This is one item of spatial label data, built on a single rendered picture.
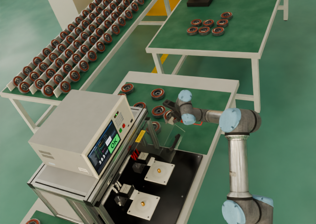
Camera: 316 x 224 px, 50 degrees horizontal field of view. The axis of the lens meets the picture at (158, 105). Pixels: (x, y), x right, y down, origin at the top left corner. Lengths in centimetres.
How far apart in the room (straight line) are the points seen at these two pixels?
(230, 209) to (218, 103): 111
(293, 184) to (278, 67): 154
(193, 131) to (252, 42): 112
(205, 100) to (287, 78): 149
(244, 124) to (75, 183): 92
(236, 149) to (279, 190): 138
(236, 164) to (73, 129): 86
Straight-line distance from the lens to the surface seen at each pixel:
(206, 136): 233
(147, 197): 209
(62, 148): 179
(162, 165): 220
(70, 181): 191
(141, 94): 280
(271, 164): 309
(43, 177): 202
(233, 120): 158
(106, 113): 185
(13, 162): 403
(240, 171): 161
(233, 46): 309
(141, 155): 211
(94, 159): 177
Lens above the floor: 248
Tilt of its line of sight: 41 degrees down
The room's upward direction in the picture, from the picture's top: 18 degrees counter-clockwise
